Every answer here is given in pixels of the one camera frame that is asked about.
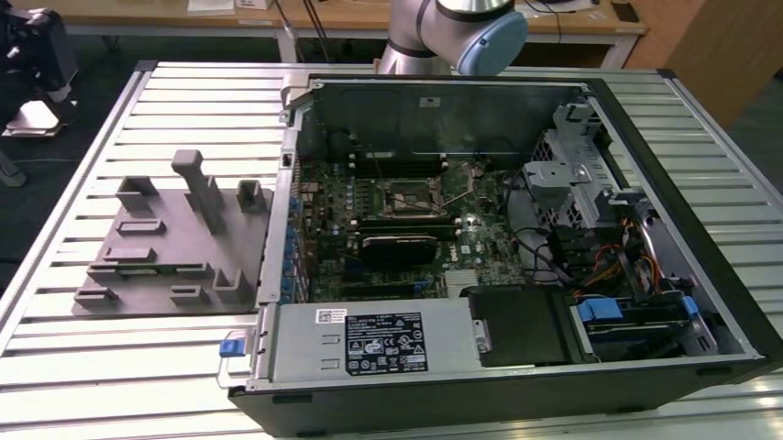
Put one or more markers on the white box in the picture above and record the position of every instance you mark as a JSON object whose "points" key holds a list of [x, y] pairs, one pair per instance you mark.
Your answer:
{"points": [[211, 4], [253, 3]]}

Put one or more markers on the small black device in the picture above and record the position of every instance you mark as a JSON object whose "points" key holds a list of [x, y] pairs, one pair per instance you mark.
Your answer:
{"points": [[624, 11]]}

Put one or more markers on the wooden desk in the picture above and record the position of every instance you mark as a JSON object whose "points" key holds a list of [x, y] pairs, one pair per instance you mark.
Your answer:
{"points": [[121, 20]]}

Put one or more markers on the silver drive cage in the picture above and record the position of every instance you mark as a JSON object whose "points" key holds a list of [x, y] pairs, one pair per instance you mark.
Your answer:
{"points": [[575, 151]]}

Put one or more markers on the wooden cabinet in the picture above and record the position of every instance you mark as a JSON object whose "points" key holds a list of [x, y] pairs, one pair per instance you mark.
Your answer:
{"points": [[722, 55]]}

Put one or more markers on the CPU socket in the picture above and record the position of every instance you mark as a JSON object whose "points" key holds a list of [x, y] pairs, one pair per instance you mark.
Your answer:
{"points": [[407, 192]]}

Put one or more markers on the black open PC case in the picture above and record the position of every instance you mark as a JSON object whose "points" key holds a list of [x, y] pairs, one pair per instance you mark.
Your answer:
{"points": [[428, 412]]}

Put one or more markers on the silver power supply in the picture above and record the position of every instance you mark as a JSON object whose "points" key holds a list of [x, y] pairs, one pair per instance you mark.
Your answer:
{"points": [[293, 339]]}

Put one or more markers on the silver chipset heatsink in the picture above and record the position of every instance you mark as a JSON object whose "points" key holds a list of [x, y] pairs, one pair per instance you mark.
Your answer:
{"points": [[462, 279]]}

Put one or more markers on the grey parts rack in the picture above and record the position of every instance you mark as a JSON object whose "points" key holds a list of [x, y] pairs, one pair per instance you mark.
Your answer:
{"points": [[177, 256]]}

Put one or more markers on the blue case latch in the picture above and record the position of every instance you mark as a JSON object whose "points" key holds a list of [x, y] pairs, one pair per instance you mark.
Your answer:
{"points": [[231, 347]]}

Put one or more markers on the green RAM stick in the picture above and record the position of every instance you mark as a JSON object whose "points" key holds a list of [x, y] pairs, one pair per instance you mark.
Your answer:
{"points": [[143, 271]]}

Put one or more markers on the green motherboard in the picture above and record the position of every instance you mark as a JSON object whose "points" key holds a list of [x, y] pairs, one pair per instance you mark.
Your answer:
{"points": [[490, 206]]}

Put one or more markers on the black graphics card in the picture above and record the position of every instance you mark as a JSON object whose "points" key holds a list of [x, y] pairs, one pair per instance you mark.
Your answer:
{"points": [[398, 252]]}

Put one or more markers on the black office chair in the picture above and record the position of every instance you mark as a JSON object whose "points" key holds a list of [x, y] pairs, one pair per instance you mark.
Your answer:
{"points": [[24, 46]]}

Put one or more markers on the grey furniture leg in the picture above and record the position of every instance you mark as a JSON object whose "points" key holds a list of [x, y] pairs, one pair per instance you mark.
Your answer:
{"points": [[11, 172]]}

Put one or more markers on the blue disk carrier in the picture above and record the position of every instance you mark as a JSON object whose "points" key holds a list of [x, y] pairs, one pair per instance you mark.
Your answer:
{"points": [[599, 311]]}

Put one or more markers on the metal disk bay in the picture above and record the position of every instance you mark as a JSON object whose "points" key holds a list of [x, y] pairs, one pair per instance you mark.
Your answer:
{"points": [[703, 339]]}

